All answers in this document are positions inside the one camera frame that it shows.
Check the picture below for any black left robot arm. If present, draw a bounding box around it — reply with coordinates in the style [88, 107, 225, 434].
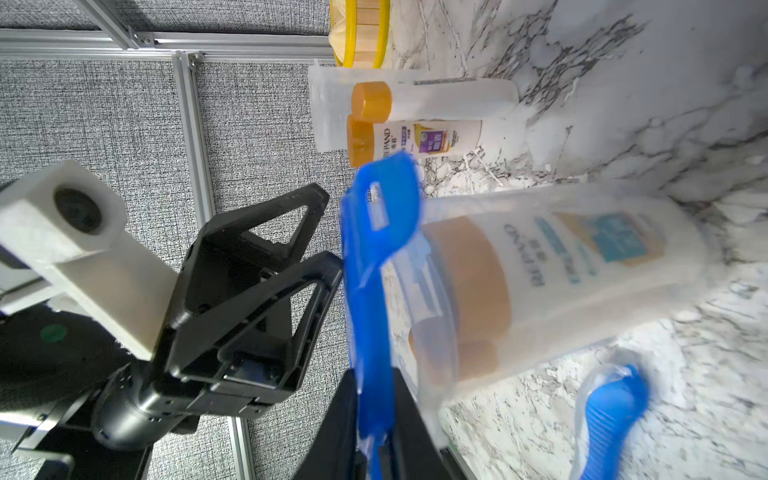
[1, 183, 342, 479]

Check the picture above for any blue toothbrush lower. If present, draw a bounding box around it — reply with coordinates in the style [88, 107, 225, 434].
[570, 350, 650, 479]

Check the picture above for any orange cap bottle four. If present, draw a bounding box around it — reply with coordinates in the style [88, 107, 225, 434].
[422, 189, 709, 341]

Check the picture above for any clear plastic container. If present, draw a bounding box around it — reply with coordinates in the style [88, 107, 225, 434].
[392, 181, 723, 409]
[308, 64, 441, 153]

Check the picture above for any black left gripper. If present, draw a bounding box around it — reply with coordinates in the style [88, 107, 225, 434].
[91, 183, 358, 480]

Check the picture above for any orange cap bottle two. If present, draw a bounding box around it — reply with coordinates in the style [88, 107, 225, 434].
[381, 78, 519, 123]

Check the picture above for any blue lid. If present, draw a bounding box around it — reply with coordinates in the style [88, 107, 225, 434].
[340, 152, 420, 479]

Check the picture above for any yellow bamboo steamer basket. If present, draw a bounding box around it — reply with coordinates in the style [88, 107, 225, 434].
[328, 0, 390, 69]

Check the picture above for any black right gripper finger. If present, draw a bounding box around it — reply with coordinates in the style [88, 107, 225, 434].
[389, 368, 469, 480]

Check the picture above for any orange cap bottle one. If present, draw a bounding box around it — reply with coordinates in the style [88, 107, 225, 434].
[408, 318, 499, 385]

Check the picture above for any orange cap bottle three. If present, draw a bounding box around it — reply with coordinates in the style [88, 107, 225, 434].
[347, 115, 483, 167]

